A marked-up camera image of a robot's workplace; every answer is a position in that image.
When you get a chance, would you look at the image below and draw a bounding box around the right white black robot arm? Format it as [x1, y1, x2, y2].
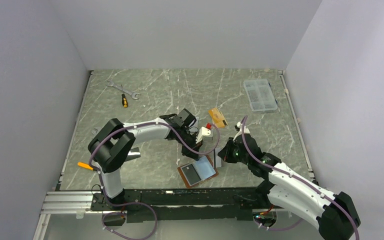
[217, 133, 361, 240]

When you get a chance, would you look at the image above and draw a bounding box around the red handled adjustable wrench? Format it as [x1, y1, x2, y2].
[91, 127, 101, 136]

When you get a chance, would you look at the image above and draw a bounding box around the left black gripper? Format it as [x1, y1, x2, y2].
[176, 127, 204, 162]

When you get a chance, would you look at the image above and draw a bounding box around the black silver credit card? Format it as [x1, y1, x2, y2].
[125, 148, 141, 162]

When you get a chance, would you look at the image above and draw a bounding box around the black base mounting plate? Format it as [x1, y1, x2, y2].
[90, 187, 275, 223]

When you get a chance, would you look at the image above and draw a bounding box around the silver open-end wrench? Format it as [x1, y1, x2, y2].
[106, 80, 141, 100]

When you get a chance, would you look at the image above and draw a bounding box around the black VIP card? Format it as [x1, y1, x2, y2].
[180, 163, 202, 186]

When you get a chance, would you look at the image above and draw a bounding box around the orange credit card stack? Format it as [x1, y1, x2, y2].
[208, 107, 228, 128]

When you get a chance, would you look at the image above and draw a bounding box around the orange handled screwdriver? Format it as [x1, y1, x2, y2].
[77, 162, 95, 171]

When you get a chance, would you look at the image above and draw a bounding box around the clear plastic organizer box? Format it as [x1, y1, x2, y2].
[243, 78, 278, 112]

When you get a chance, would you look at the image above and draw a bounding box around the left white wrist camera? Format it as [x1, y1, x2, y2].
[195, 123, 214, 144]

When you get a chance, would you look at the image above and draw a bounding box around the yellow black screwdriver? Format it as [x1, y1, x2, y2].
[121, 93, 129, 108]

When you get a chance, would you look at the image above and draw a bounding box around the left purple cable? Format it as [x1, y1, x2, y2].
[89, 121, 221, 200]

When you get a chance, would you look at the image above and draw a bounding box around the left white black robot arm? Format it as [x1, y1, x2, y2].
[87, 108, 203, 210]

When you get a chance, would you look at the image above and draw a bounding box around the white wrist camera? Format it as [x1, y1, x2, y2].
[233, 121, 250, 139]
[195, 123, 214, 144]

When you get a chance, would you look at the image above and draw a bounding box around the brown leather card holder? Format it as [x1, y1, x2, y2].
[177, 155, 219, 189]

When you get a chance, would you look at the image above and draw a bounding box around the silver striped credit card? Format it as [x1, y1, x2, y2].
[213, 147, 222, 169]

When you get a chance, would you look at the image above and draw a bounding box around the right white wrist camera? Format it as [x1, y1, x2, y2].
[233, 121, 250, 139]

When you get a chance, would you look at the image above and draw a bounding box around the aluminium rail frame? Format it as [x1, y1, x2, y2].
[32, 190, 344, 240]

